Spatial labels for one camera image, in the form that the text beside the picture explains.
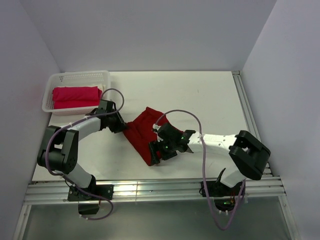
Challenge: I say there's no white folded cloth in basket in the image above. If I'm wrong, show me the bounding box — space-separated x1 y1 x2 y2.
96 84 107 97

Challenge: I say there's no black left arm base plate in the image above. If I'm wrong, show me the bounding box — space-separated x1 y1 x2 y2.
67 184 114 202

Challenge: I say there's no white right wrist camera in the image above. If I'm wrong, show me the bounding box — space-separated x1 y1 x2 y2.
152 124 161 136

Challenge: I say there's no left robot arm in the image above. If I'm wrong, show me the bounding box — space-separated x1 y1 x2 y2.
37 100 126 200

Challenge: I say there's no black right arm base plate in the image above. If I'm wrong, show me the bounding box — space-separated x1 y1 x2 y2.
206 180 246 198

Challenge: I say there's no pink rolled t shirt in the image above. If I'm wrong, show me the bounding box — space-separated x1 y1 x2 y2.
52 86 101 110

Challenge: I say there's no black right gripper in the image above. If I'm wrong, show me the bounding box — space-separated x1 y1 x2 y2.
148 137 178 165

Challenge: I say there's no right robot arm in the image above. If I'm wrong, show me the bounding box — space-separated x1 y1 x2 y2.
148 122 271 195

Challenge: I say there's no dark red t shirt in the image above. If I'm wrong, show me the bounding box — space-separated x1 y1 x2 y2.
123 107 170 166

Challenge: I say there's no aluminium frame rail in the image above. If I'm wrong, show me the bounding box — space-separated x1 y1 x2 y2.
13 71 301 240

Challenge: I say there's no white perforated plastic basket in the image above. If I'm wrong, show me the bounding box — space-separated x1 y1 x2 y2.
42 70 111 116

